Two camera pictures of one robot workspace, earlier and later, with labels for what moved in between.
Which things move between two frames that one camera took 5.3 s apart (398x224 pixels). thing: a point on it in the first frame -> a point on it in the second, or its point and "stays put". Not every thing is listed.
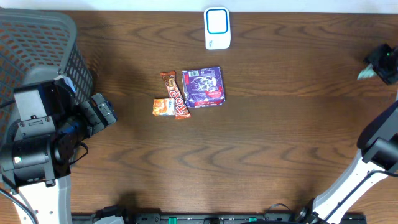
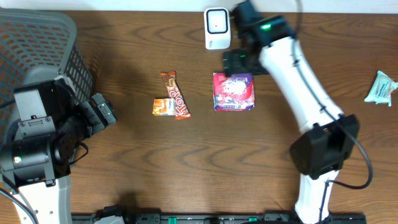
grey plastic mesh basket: x=38 y=46 stays put
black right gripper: x=378 y=58 -> x=239 y=66
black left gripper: x=101 y=109 stays put
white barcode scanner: x=217 y=30 stays put
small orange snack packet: x=163 y=106 stays put
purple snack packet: x=204 y=87 -> x=234 y=93
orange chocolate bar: x=181 y=111 stays put
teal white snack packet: x=367 y=73 -> x=382 y=89
